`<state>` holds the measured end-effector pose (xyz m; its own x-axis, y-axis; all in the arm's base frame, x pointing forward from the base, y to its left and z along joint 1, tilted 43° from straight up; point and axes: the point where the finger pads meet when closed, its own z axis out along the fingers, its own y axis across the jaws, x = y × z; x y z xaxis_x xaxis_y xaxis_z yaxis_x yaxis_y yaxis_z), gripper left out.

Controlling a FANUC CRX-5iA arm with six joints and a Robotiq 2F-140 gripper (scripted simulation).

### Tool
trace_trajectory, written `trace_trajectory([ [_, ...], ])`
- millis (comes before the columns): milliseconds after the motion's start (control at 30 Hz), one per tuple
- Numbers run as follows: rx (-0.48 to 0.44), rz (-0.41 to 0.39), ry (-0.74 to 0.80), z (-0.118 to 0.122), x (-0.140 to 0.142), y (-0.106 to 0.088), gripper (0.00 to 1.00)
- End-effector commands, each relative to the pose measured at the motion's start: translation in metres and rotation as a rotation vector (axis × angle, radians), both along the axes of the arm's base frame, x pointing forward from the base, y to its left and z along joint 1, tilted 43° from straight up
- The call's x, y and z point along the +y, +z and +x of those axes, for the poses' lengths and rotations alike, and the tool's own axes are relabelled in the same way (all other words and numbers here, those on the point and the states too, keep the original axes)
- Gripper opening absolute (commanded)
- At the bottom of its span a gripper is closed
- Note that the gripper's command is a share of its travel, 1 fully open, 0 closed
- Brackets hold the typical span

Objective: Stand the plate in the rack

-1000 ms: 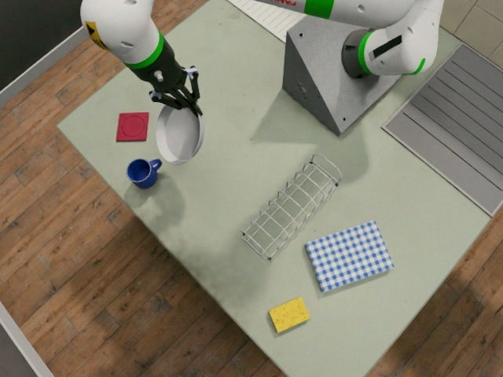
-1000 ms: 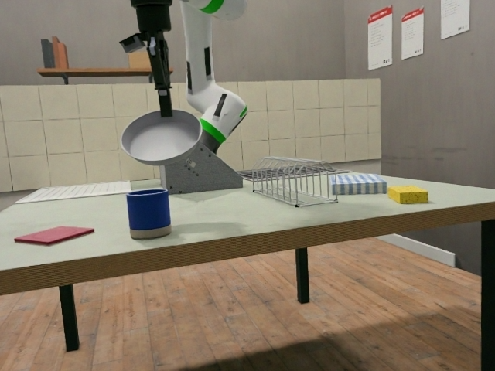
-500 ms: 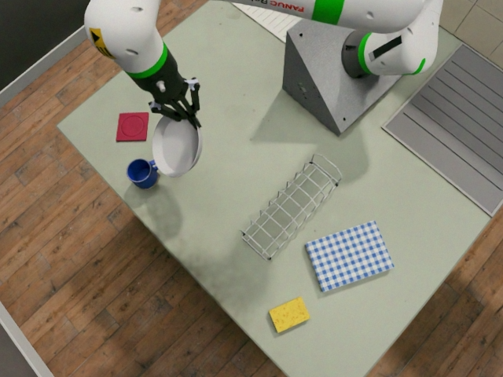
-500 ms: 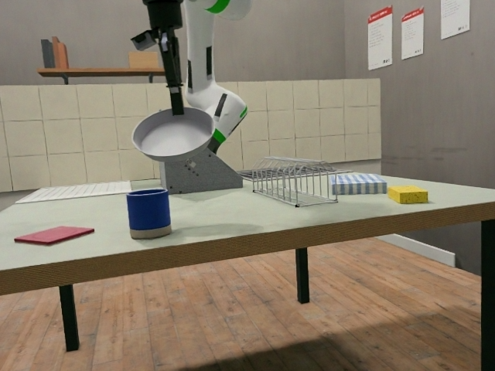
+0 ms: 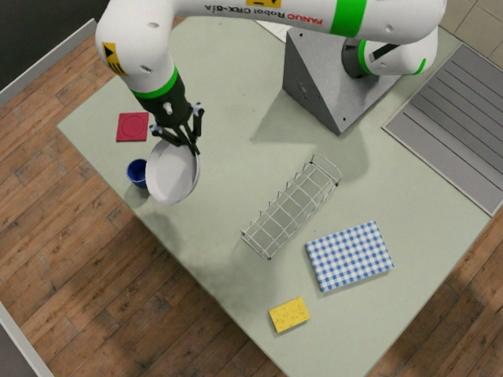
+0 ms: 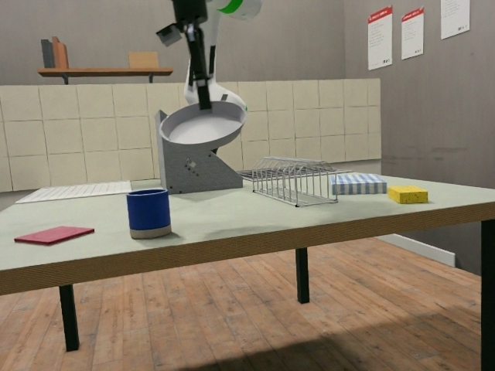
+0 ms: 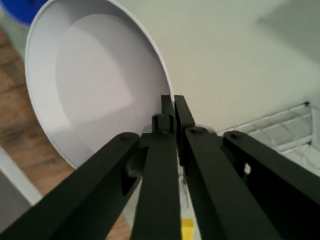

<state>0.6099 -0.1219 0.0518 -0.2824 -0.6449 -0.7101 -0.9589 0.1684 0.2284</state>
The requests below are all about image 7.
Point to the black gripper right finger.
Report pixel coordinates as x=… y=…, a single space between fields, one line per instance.
x=279 y=189

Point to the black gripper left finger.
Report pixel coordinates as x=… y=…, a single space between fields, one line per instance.
x=88 y=202

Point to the blue mug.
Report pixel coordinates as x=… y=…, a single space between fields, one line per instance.
x=23 y=10

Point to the yellow sponge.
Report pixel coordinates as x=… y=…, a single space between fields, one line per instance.
x=188 y=228

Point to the white round plate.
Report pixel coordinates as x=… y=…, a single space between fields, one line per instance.
x=92 y=74

